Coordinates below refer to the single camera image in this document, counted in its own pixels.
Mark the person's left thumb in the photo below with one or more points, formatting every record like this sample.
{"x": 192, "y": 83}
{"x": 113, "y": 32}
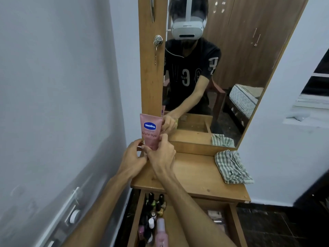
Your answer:
{"x": 144, "y": 157}

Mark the person's right hand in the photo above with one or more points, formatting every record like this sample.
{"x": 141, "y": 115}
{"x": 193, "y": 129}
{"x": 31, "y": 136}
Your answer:
{"x": 163, "y": 158}

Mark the dressing table mirror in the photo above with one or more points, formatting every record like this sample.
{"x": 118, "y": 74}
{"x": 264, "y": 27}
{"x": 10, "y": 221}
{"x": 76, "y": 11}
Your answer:
{"x": 239, "y": 48}

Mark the wooden open drawer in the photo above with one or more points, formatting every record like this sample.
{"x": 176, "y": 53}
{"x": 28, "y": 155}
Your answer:
{"x": 177, "y": 228}

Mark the white wall socket panel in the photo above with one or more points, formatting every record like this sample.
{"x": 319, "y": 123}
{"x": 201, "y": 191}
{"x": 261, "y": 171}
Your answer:
{"x": 68, "y": 216}

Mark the silver cabinet lock with key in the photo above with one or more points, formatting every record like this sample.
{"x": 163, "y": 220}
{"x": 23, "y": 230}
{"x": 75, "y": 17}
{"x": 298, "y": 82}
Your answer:
{"x": 158, "y": 40}

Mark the row of nail polish bottles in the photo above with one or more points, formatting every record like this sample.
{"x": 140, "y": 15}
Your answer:
{"x": 150, "y": 210}

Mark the person's right forearm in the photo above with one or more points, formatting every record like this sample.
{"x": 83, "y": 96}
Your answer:
{"x": 187, "y": 208}

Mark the pink bottle with clear cap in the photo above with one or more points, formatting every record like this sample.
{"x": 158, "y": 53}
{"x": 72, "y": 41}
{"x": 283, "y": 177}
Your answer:
{"x": 161, "y": 232}

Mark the person's left hand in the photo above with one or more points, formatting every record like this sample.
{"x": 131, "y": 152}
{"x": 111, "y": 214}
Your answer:
{"x": 129, "y": 162}

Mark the green checked cloth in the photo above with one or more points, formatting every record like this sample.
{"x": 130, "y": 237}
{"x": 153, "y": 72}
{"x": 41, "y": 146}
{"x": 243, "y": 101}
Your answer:
{"x": 231, "y": 167}

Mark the window with white frame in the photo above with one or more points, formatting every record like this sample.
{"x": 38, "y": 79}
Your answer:
{"x": 312, "y": 100}

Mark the small white capped bottle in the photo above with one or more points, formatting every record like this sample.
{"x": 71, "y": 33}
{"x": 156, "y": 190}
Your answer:
{"x": 151, "y": 223}

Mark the pink lotion tube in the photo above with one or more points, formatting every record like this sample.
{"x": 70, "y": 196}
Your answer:
{"x": 151, "y": 128}

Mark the person's left forearm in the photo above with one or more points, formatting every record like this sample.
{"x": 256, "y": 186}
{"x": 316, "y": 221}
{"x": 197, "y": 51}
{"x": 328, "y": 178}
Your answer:
{"x": 102, "y": 208}

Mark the wooden dressing table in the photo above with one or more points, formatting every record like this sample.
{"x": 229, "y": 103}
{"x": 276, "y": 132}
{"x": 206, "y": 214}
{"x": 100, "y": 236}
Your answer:
{"x": 198, "y": 174}

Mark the person's right thumb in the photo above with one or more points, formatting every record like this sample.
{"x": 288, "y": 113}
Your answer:
{"x": 147, "y": 150}

